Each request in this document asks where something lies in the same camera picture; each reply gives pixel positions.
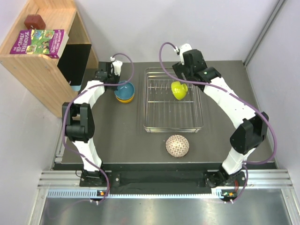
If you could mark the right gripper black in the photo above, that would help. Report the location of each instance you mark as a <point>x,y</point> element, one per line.
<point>179,69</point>

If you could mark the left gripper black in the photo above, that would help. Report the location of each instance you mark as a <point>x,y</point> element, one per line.
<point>116,77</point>

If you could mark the blue bowl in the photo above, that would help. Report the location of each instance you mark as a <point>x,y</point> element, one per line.
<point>125,90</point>

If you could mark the lime green bowl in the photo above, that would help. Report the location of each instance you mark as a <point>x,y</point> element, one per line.
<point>179,90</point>

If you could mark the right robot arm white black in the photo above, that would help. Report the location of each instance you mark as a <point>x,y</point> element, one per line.
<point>250,128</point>

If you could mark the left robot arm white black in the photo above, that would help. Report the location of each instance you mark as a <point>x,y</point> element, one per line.
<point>79,123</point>

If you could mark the orange yellow bowl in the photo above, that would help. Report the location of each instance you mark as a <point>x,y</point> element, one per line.
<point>125,101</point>

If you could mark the wooden shelf unit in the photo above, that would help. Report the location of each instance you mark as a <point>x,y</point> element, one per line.
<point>39,73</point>

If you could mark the patterned beige upturned bowl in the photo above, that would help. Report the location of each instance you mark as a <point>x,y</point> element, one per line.
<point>177,146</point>

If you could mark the purple treehouse book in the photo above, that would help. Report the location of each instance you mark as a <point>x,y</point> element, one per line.
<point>47,42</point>

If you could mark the dark red block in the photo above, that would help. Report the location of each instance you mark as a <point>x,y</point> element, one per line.
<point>34,22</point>

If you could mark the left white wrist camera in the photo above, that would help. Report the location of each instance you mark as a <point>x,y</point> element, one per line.
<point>115,66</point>

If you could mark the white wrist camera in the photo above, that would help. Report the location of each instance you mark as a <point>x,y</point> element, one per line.
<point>181,50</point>
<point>115,66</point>

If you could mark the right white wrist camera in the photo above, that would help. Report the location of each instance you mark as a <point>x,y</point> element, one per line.
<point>181,50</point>

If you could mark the metal wire dish rack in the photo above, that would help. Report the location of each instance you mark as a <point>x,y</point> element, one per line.
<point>162,112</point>

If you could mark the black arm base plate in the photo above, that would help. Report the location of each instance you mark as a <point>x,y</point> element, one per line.
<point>161,178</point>

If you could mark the aluminium rail frame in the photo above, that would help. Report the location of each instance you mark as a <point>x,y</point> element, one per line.
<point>266,198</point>

